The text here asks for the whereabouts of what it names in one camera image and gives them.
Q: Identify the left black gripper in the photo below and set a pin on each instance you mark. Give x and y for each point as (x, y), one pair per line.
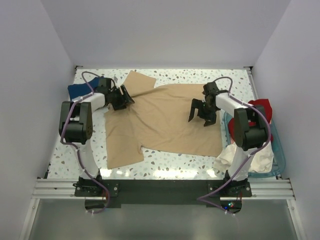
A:
(123, 98)

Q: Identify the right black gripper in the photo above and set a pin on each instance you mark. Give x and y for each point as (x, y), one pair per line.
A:
(210, 119)

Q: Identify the beige t-shirt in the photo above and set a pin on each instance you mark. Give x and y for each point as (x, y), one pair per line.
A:
(158, 120)

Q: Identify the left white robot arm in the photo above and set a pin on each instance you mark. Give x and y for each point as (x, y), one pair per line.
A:
(76, 126)

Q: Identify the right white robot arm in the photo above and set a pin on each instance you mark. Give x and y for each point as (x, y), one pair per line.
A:
(252, 132)

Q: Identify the folded blue t-shirt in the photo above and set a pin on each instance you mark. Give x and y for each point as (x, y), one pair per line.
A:
(75, 91)

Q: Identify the clear blue plastic bin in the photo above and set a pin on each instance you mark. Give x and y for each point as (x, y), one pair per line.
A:
(269, 162)

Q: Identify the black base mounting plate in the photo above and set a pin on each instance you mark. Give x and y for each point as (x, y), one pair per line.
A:
(113, 193)

